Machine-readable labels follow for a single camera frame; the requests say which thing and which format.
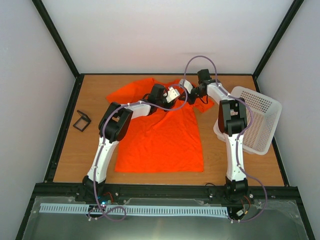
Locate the orange t-shirt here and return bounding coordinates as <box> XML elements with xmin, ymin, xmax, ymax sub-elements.
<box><xmin>106</xmin><ymin>77</ymin><xmax>215</xmax><ymax>174</ymax></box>

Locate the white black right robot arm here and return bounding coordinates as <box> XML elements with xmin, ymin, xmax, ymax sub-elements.
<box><xmin>180</xmin><ymin>69</ymin><xmax>248</xmax><ymax>203</ymax></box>

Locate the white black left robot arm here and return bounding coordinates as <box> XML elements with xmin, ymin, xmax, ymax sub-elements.
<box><xmin>82</xmin><ymin>84</ymin><xmax>172</xmax><ymax>202</ymax></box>

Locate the black square brooch holder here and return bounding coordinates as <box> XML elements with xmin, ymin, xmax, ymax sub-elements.
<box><xmin>72</xmin><ymin>110</ymin><xmax>92</xmax><ymax>132</ymax></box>

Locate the white perforated plastic basket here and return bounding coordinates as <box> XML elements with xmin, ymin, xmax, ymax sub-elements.
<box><xmin>212</xmin><ymin>86</ymin><xmax>283</xmax><ymax>156</ymax></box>

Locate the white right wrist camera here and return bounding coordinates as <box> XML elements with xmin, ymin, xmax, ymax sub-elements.
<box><xmin>179</xmin><ymin>79</ymin><xmax>194</xmax><ymax>94</ymax></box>

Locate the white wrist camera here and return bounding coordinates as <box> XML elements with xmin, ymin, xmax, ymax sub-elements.
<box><xmin>164</xmin><ymin>86</ymin><xmax>180</xmax><ymax>103</ymax></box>
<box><xmin>179</xmin><ymin>79</ymin><xmax>194</xmax><ymax>94</ymax></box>

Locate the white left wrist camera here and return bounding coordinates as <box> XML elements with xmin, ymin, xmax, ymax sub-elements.
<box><xmin>164</xmin><ymin>86</ymin><xmax>180</xmax><ymax>103</ymax></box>

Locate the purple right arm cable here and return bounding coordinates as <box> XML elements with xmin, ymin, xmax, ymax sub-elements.
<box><xmin>183</xmin><ymin>55</ymin><xmax>268</xmax><ymax>223</ymax></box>

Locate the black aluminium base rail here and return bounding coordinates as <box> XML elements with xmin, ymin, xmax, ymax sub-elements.
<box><xmin>32</xmin><ymin>183</ymin><xmax>301</xmax><ymax>205</ymax></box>

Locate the black enclosure frame post right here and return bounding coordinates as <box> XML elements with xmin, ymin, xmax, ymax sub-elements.
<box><xmin>252</xmin><ymin>0</ymin><xmax>304</xmax><ymax>80</ymax></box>

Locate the black enclosure frame post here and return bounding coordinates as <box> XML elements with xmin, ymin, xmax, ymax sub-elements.
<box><xmin>252</xmin><ymin>0</ymin><xmax>304</xmax><ymax>80</ymax></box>
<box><xmin>32</xmin><ymin>0</ymin><xmax>80</xmax><ymax>79</ymax></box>

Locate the black enclosure frame post left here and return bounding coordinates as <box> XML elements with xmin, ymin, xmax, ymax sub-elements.
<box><xmin>32</xmin><ymin>0</ymin><xmax>80</xmax><ymax>79</ymax></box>

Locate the light blue slotted cable duct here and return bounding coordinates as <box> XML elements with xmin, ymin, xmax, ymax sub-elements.
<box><xmin>38</xmin><ymin>203</ymin><xmax>228</xmax><ymax>218</ymax></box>

